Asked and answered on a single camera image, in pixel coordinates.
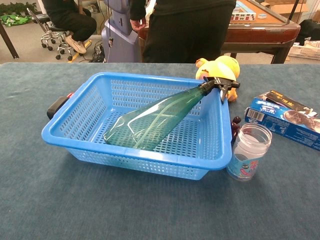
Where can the green bag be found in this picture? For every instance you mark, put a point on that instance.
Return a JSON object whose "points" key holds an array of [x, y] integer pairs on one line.
{"points": [[12, 20]]}

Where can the black carton box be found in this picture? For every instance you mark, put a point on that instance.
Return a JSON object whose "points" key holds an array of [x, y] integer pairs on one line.
{"points": [[273, 95]]}

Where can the blue plastic mesh basket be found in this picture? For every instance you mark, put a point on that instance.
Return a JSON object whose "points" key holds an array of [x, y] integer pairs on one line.
{"points": [[125, 151]]}

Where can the chrome rolling stool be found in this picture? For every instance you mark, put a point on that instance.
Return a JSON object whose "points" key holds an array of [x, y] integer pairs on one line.
{"points": [[53, 30]]}

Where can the blue cookie box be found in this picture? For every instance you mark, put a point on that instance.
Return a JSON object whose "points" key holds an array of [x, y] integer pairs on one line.
{"points": [[275, 122]]}

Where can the seated person in black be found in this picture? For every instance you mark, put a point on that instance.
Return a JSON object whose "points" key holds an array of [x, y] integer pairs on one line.
{"points": [[70, 22]]}

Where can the clear plastic jar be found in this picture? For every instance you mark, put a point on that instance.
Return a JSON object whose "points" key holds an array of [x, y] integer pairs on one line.
{"points": [[250, 155]]}

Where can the black table leg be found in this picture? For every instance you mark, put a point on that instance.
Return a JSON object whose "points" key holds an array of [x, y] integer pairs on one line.
{"points": [[8, 41]]}

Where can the dark red grape bunch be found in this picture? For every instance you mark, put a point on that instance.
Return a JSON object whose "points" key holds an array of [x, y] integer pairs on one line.
{"points": [[235, 127]]}

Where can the yellow plush duck toy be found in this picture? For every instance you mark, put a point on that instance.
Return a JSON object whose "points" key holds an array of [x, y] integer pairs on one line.
{"points": [[225, 67]]}

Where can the white plastic crate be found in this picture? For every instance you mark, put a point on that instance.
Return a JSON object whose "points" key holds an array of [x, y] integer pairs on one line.
{"points": [[303, 51]]}

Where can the standing person in black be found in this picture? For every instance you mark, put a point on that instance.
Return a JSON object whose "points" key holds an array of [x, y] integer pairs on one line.
{"points": [[187, 30]]}

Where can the black bag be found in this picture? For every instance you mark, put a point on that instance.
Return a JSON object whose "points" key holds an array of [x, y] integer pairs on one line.
{"points": [[310, 30]]}

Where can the blue grey machine pedestal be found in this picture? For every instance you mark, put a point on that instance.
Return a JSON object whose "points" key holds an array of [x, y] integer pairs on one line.
{"points": [[120, 47]]}

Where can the black and red lighter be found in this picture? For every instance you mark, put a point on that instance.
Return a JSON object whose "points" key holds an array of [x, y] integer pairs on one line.
{"points": [[56, 108]]}

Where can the brown mahjong table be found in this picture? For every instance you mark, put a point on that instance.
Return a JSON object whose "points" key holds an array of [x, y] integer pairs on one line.
{"points": [[262, 32]]}

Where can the mahjong tile row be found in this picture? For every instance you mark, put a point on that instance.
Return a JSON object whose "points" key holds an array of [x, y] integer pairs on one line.
{"points": [[243, 17]]}

